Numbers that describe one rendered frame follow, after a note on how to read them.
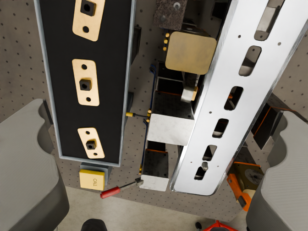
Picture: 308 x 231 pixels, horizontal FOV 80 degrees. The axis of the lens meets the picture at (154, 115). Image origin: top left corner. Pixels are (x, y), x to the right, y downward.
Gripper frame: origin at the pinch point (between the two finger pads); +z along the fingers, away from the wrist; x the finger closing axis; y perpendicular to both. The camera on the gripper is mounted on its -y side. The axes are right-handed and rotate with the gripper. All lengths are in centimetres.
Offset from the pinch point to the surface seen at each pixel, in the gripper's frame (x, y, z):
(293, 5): 26.4, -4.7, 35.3
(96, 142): -13.1, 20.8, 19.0
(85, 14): -11.3, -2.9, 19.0
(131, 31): -4.7, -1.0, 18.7
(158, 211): 7, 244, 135
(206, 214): 37, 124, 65
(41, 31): -18.2, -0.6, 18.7
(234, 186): 28, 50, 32
